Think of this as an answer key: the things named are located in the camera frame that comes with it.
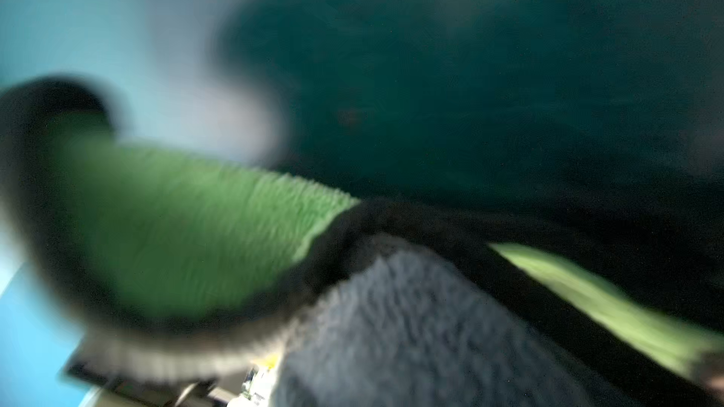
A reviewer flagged grey green microfibre cloth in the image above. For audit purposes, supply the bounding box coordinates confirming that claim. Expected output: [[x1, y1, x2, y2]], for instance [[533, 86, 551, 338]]
[[1, 77, 723, 406]]

